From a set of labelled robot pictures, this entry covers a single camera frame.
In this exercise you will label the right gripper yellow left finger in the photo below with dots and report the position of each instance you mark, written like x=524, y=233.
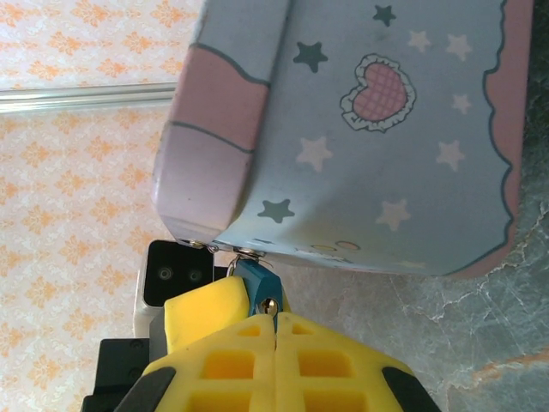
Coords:
x=223, y=365

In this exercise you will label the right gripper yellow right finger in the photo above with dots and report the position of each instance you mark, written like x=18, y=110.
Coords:
x=334, y=369

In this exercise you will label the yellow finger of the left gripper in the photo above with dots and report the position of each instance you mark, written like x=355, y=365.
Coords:
x=206, y=313

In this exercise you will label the small blue padlock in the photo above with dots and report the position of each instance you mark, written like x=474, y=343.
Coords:
x=261, y=283

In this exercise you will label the cartoon dog print tin box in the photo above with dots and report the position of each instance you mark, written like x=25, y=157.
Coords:
x=386, y=171

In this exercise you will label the aluminium corner post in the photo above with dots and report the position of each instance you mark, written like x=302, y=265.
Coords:
x=86, y=98

